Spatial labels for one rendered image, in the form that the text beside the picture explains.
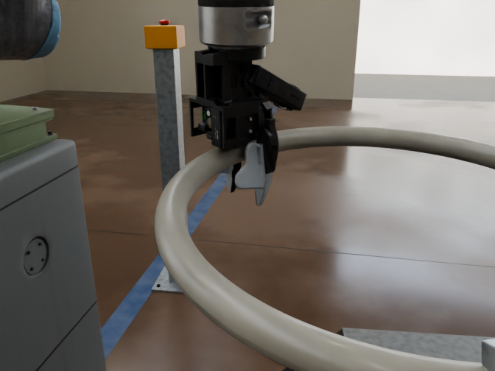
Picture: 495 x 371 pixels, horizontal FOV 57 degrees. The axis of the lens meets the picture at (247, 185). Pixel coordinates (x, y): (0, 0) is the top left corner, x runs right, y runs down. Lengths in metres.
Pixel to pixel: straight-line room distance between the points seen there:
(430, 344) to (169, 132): 1.48
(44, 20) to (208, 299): 0.82
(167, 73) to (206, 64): 1.20
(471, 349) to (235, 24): 0.40
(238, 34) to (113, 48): 6.90
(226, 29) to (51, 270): 0.70
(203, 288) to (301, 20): 6.36
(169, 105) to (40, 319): 0.98
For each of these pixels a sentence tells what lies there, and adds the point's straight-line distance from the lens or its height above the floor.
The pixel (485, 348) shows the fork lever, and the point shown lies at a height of 0.93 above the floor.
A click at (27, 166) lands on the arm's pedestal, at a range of 0.96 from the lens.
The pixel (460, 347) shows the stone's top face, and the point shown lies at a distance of 0.46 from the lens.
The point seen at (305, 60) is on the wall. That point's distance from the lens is 6.65.
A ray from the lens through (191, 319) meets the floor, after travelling 1.86.
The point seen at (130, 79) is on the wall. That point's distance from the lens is 7.37.
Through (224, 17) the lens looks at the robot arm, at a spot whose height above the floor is 1.11.
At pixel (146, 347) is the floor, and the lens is 1.76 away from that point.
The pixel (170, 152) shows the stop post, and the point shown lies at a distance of 1.81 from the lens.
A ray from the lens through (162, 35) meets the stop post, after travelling 1.72.
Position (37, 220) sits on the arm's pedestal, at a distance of 1.00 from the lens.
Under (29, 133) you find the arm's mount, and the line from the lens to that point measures 1.05.
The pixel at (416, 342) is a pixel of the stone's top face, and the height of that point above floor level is 0.84.
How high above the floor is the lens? 1.11
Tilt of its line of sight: 20 degrees down
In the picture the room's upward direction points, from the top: straight up
